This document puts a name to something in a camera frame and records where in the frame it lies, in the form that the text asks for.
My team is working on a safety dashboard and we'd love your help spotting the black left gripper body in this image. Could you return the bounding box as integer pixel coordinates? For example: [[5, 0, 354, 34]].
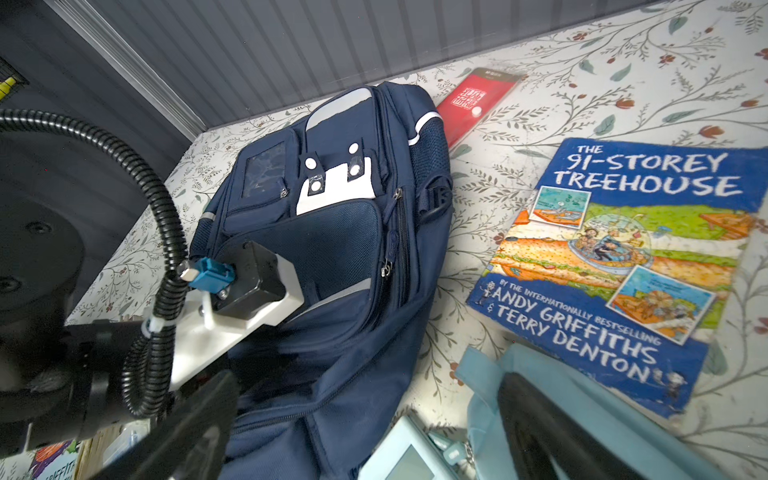
[[1, 317, 176, 457]]

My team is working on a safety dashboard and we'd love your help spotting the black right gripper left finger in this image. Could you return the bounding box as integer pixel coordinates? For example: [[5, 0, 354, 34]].
[[95, 370, 239, 480]]

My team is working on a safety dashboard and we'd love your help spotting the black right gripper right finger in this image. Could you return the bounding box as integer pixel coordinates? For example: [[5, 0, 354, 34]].
[[497, 373, 641, 479]]

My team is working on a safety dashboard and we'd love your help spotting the purple 143-storey treehouse book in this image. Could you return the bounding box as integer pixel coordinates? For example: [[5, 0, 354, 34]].
[[25, 440, 79, 480]]

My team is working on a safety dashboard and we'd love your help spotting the navy blue student backpack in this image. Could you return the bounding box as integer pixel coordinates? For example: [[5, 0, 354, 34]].
[[190, 82, 453, 479]]

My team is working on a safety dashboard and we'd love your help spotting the light blue pencil case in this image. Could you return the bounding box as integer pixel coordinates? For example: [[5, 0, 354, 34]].
[[456, 344, 724, 479]]

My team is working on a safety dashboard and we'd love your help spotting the light blue calculator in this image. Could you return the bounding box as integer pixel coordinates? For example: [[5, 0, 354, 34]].
[[357, 415, 463, 480]]

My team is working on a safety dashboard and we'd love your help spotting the blue 91-storey treehouse book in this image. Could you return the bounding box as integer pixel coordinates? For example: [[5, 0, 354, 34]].
[[467, 138, 767, 419]]

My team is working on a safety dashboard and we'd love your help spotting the yellow tag on basket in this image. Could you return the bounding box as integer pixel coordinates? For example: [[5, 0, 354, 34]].
[[0, 76, 17, 100]]

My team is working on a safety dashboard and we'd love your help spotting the red card packet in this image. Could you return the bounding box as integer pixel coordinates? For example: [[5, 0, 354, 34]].
[[437, 68, 525, 150]]

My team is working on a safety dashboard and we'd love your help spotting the left black corrugated cable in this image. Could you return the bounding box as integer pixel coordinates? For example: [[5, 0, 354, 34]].
[[0, 107, 190, 419]]

